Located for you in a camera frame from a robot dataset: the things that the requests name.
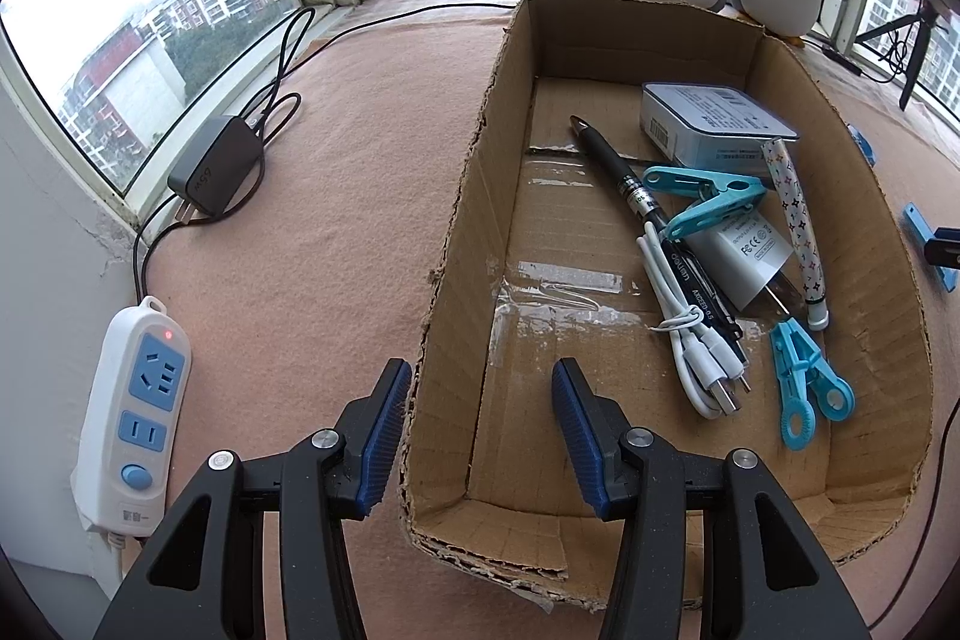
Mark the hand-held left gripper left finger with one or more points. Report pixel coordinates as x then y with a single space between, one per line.
382 437

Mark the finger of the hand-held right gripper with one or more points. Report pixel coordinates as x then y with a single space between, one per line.
945 246

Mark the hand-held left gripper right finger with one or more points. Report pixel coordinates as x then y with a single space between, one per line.
585 445

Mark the white patterned pen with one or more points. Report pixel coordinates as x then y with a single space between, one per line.
795 212

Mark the cardboard box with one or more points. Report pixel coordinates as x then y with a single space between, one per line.
562 235

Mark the teal clothespin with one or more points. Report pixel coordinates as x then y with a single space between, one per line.
739 190

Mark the silver box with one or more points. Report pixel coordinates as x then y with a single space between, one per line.
712 119

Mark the black pen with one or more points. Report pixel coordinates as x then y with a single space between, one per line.
619 168

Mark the black tripod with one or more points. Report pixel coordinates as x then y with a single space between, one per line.
916 55

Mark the white plug charger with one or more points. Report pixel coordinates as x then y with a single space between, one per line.
750 265

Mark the pink blanket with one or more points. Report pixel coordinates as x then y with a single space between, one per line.
322 250

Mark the white power strip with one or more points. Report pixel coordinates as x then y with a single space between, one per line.
131 329

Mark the black power adapter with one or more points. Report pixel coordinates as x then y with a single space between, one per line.
217 164

